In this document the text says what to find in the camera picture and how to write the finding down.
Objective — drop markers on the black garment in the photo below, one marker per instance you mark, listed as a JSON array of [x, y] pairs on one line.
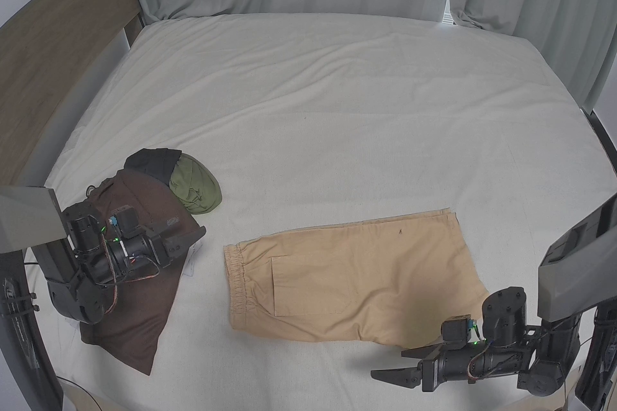
[[149, 164]]

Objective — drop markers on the bed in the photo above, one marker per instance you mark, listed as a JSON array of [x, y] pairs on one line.
[[337, 110]]

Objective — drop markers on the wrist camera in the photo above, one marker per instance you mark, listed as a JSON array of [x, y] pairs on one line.
[[124, 220], [455, 331]]

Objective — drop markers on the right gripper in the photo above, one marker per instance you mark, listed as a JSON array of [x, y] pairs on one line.
[[458, 365]]

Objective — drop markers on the white garment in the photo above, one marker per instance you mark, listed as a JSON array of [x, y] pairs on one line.
[[193, 262]]

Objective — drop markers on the green garment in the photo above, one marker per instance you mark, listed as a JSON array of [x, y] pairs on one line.
[[195, 185]]

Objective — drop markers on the brown garment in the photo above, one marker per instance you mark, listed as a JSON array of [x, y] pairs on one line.
[[144, 303]]

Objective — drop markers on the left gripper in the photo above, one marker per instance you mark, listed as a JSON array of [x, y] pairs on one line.
[[147, 250]]

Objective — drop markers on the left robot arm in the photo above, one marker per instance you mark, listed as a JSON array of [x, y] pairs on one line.
[[24, 216]]

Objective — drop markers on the window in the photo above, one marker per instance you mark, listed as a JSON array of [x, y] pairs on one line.
[[448, 17]]

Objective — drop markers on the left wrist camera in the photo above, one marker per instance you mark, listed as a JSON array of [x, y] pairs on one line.
[[124, 220]]

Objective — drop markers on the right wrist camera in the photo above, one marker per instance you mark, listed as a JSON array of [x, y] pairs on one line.
[[455, 331]]

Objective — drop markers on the tan shorts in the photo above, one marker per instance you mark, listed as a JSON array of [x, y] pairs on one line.
[[361, 279]]

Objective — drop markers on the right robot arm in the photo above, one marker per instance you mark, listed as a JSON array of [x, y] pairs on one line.
[[578, 264]]

